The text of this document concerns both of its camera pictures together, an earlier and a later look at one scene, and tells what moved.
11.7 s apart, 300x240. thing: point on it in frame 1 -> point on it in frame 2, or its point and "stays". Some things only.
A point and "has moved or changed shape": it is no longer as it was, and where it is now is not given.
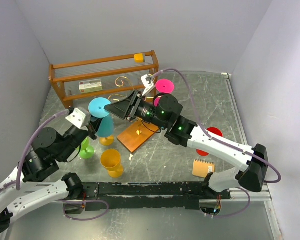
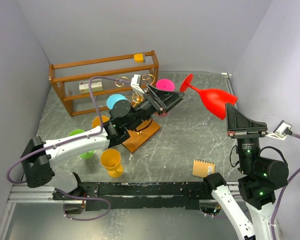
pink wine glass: [165, 86] stays
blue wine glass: [106, 127] has moved or changed shape
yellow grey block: [139, 58] stays
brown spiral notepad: [201, 168] stays
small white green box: [90, 86] stays
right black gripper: [133, 106] -> [246, 132]
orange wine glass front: [110, 159] stays
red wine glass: [214, 130] -> [215, 100]
